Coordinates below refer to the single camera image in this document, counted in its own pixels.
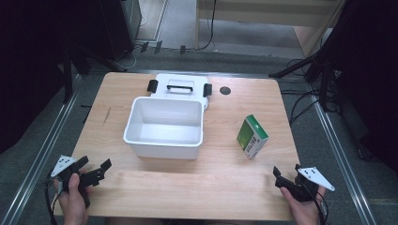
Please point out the white plastic storage box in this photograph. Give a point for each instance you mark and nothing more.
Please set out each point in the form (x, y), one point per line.
(164, 126)

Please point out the light wooden furniture frame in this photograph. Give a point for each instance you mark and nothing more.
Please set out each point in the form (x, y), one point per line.
(259, 14)

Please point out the black metal stand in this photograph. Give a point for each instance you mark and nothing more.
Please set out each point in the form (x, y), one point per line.
(67, 78)

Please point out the green and white carton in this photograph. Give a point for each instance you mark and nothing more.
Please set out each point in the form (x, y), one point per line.
(252, 137)

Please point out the dark cabinet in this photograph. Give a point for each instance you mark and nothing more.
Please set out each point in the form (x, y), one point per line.
(120, 28)

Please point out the metal floor rail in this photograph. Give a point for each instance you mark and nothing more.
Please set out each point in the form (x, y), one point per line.
(341, 156)
(37, 156)

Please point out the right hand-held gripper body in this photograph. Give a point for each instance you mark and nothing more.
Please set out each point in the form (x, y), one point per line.
(308, 184)

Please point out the person's left hand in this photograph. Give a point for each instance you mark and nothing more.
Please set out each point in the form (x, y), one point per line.
(73, 203)

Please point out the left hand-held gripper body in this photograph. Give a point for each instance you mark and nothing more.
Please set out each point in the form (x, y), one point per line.
(66, 175)

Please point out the round black table grommet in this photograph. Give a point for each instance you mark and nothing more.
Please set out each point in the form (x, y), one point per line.
(225, 90)

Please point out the black tripod stand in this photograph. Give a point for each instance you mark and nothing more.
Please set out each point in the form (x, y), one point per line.
(313, 64)

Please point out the person's right hand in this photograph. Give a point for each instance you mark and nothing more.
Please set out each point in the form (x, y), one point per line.
(302, 211)

